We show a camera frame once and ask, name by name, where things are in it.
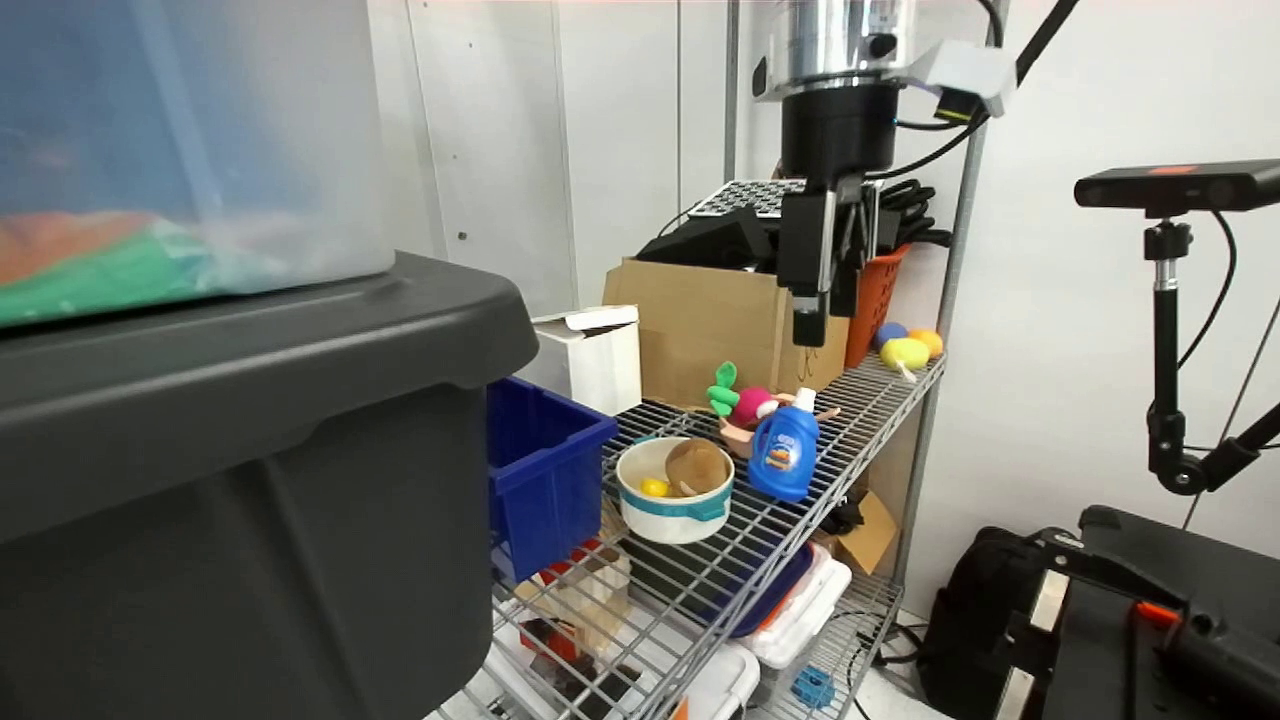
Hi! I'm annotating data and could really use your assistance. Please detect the pink radish plush green leaves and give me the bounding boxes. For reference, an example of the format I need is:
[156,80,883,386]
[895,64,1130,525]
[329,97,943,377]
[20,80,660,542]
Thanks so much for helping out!
[703,359,784,433]

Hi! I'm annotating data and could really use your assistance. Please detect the clear plastic storage tote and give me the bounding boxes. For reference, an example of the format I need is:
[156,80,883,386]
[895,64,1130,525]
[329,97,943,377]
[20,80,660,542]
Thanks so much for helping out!
[0,0,402,330]

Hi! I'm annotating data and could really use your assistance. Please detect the black equipment with orange knob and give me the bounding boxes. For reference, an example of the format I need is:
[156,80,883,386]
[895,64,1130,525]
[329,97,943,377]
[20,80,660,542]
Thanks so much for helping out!
[994,501,1280,720]

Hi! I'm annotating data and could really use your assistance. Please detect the white cardboard box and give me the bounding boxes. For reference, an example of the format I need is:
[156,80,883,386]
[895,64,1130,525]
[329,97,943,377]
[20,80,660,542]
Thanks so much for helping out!
[527,304,647,419]

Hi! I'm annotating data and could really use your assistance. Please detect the black gridded keyboard panel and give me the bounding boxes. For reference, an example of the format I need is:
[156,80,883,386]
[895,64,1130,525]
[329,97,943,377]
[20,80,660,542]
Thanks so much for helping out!
[689,171,794,227]

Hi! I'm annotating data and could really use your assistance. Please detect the blue toy detergent bottle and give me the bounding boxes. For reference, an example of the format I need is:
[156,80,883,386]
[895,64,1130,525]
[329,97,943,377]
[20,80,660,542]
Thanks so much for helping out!
[743,384,827,508]

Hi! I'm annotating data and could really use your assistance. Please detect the cream pot with teal band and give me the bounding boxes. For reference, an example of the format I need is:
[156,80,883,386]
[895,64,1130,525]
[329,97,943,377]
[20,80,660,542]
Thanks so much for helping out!
[614,433,740,546]

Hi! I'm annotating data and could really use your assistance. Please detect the metal wire shelf rack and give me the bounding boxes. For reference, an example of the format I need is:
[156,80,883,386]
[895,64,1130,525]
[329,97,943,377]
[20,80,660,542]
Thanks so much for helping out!
[438,0,1008,720]

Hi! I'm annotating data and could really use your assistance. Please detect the brown cardboard box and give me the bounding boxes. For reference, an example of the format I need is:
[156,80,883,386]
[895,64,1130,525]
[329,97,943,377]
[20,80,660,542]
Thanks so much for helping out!
[606,257,860,412]

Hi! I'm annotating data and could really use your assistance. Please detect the blue plastic bin container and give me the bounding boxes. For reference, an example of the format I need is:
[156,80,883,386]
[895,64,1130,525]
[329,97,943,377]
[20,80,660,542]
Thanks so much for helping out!
[486,377,625,589]

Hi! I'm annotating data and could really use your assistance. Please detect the black bag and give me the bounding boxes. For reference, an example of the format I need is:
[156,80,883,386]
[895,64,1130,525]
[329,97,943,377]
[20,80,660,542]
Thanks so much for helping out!
[917,525,1087,720]

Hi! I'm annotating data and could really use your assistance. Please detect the white plastic case orange trim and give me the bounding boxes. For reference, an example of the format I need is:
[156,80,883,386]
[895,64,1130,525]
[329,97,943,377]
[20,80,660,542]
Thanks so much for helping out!
[672,638,764,720]
[740,542,855,671]

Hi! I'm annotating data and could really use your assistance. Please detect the black camera on stand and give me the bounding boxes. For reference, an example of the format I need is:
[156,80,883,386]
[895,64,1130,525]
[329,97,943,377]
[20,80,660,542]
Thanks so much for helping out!
[1072,156,1280,501]

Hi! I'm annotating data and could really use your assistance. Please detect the brown bread plush toy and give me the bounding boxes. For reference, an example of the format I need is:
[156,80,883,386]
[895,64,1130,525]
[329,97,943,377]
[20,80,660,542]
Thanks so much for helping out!
[664,438,732,501]

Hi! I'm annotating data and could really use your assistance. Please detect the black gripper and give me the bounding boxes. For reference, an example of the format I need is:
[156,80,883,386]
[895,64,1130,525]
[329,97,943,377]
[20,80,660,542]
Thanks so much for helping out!
[775,84,902,351]

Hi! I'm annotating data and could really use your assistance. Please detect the black plastic storage tote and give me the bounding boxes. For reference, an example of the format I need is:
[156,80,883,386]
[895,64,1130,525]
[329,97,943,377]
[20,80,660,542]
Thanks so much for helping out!
[0,253,546,720]

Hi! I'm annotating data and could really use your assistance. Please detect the orange plastic bucket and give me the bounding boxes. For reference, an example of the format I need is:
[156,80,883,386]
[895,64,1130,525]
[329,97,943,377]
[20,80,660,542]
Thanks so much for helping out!
[843,247,913,373]

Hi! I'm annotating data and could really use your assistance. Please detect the small blue round object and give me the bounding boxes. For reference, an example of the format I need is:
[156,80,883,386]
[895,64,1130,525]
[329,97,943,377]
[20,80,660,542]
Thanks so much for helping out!
[789,661,840,715]

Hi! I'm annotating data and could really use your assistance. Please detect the yellow orange blue ball toy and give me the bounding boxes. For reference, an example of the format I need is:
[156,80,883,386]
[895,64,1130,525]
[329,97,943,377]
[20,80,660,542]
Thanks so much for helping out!
[871,320,949,384]

